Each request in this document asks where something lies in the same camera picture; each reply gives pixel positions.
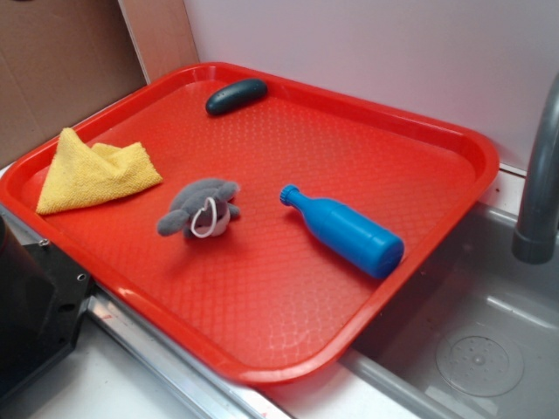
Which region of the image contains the grey faucet spout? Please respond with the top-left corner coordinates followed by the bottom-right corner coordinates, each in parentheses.
top-left (512, 79), bottom-right (558, 264)

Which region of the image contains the grey plush toy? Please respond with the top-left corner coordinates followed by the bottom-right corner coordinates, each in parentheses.
top-left (156, 178), bottom-right (240, 239)

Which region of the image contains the blue plastic bottle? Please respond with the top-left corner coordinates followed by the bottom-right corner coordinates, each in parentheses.
top-left (279, 185), bottom-right (404, 279)

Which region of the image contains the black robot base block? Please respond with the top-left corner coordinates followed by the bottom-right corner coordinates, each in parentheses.
top-left (1, 220), bottom-right (93, 403)

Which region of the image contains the grey toy sink basin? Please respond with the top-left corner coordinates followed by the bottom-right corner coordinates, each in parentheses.
top-left (261, 201), bottom-right (559, 419)

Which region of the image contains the yellow microfibre cloth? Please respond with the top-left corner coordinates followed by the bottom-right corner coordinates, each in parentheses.
top-left (36, 127), bottom-right (162, 216)

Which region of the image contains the brown cardboard panel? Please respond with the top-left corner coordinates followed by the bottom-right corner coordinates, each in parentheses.
top-left (1, 1), bottom-right (198, 167)

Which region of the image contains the dark green toy cucumber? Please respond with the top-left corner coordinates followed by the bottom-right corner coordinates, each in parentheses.
top-left (205, 78), bottom-right (268, 116)

